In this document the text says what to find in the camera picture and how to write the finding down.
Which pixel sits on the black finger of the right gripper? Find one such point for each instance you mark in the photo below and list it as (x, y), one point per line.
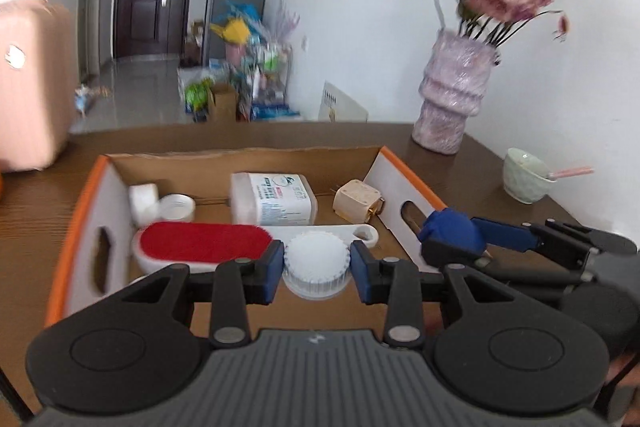
(552, 235)

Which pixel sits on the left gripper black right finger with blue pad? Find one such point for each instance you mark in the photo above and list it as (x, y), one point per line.
(396, 284)

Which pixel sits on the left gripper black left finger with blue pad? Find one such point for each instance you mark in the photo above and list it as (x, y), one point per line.
(236, 285)

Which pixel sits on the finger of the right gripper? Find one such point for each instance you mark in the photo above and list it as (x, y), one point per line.
(439, 255)

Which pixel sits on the red white lint brush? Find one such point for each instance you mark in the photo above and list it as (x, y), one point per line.
(203, 246)

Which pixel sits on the white square plastic bottle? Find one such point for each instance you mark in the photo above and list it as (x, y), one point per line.
(272, 199)

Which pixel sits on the large white bottle cap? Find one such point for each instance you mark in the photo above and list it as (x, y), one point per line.
(176, 208)

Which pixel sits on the blue ribbed cap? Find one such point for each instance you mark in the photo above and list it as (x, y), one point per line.
(452, 228)

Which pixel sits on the pink spoon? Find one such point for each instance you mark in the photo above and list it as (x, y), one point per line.
(570, 173)

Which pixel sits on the pale green bowl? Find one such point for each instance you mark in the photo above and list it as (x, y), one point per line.
(525, 177)

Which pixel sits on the red cardboard box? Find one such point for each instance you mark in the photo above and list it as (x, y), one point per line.
(97, 258)

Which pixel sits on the pink textured vase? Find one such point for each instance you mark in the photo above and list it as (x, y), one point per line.
(454, 84)

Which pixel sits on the pink suitcase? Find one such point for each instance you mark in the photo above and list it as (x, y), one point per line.
(39, 75)

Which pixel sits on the wire rack with clutter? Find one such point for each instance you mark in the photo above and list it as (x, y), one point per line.
(250, 82)

